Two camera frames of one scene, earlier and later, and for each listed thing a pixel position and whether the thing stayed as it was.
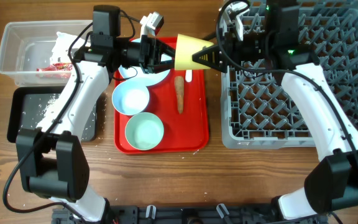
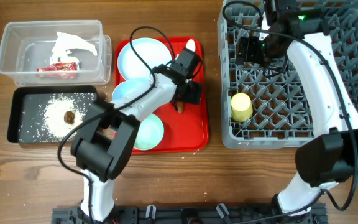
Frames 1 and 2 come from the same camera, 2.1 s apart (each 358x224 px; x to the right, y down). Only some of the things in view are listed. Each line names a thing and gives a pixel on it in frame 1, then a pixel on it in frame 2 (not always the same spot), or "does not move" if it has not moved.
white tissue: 60,50 does not move
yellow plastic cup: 186,46 to 242,109
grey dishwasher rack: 257,111 does not move
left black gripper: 149,52 to 192,93
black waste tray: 28,106 does not move
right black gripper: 214,51 to 245,51
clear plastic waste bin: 41,53 does not move
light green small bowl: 144,130 does not move
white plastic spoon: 189,75 to 191,45
